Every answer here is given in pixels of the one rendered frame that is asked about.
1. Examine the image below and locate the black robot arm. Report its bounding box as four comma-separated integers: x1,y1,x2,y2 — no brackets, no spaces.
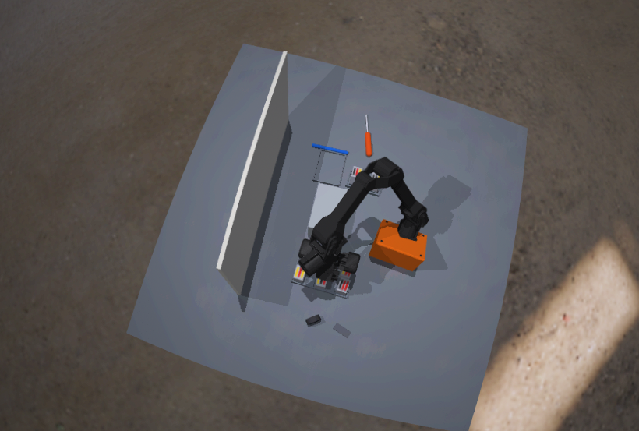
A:
298,157,429,282

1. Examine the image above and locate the black short cylinder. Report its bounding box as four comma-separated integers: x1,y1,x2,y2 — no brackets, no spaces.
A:
306,314,321,325

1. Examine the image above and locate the white flat panel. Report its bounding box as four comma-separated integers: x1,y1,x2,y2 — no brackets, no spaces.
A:
216,51,289,295

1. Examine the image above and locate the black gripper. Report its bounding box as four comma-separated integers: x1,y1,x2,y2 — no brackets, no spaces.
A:
298,239,360,274

